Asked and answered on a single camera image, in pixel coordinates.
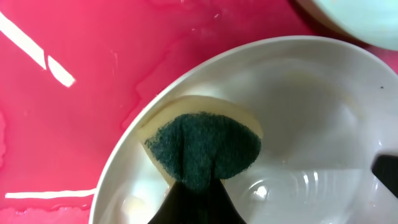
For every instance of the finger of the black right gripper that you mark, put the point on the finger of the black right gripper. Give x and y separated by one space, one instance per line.
385 168

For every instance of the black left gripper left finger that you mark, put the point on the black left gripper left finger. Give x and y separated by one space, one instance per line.
174 209

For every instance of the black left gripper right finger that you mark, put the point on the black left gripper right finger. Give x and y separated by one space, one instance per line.
220 207

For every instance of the green and yellow sponge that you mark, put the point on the green and yellow sponge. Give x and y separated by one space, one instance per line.
195 139

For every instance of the white stained plate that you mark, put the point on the white stained plate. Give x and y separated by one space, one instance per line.
327 109

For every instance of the light blue stained plate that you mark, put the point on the light blue stained plate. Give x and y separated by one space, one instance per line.
371 21

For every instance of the red plastic tray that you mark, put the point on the red plastic tray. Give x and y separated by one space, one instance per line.
76 74

